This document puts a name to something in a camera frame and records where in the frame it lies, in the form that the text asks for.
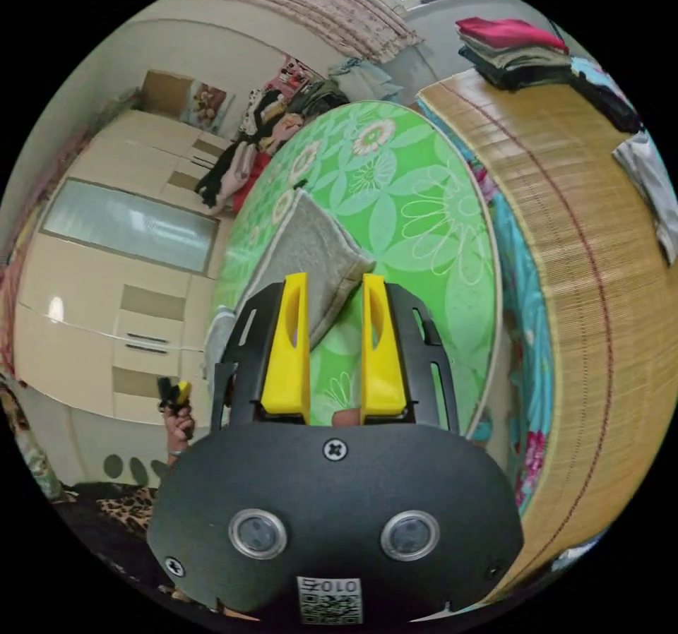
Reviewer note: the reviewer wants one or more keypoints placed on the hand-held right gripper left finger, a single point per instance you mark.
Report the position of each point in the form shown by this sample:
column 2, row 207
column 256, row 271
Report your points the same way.
column 286, row 364

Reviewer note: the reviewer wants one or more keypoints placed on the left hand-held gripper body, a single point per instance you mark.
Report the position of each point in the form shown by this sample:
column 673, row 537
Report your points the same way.
column 168, row 394

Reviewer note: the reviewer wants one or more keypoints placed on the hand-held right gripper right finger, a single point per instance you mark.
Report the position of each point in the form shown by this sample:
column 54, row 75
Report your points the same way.
column 382, row 369

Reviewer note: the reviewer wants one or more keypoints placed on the gray sweatpants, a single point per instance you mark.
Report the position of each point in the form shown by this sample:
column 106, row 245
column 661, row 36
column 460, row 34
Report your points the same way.
column 312, row 253

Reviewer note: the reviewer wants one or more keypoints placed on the person's left forearm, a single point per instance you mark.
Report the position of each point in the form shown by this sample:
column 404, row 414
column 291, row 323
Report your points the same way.
column 176, row 458

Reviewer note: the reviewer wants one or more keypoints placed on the person's left hand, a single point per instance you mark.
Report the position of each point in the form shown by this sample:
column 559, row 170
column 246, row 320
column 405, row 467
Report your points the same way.
column 180, row 430

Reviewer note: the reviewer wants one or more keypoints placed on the person's right hand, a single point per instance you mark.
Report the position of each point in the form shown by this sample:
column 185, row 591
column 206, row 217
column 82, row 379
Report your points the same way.
column 347, row 418

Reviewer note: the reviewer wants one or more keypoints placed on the cream cupboard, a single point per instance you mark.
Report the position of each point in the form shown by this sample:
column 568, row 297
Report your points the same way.
column 122, row 253

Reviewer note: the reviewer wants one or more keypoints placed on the person's body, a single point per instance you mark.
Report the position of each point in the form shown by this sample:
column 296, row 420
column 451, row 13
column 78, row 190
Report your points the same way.
column 111, row 533

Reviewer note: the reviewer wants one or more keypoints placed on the bed with green floral sheet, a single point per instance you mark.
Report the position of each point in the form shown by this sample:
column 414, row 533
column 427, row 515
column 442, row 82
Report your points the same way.
column 413, row 210

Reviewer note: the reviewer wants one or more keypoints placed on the bed with woven mat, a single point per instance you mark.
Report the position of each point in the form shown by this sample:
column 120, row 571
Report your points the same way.
column 572, row 253

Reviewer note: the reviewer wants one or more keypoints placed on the heap of clothes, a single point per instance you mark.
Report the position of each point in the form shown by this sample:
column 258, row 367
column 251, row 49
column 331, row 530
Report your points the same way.
column 265, row 131

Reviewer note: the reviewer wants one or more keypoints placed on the flower printed box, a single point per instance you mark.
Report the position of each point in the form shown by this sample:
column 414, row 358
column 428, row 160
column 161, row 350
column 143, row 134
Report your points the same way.
column 207, row 107

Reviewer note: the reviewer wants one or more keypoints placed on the brown carton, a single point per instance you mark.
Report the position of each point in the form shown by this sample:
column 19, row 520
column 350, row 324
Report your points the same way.
column 167, row 91

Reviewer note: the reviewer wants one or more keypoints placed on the white and gray garment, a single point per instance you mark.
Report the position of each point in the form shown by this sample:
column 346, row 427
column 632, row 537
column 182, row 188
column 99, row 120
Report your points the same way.
column 649, row 184

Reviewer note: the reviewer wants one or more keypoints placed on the pile of clothes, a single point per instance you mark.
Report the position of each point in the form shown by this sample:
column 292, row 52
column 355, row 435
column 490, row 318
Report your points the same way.
column 511, row 51

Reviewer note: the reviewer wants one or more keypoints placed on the dark and blue clothes pile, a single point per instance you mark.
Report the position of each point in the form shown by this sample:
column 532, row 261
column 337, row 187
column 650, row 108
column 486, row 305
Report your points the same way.
column 604, row 94

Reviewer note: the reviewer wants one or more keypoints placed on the pink patterned curtain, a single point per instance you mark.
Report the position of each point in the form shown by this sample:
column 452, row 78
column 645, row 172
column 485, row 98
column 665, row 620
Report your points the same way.
column 328, row 4

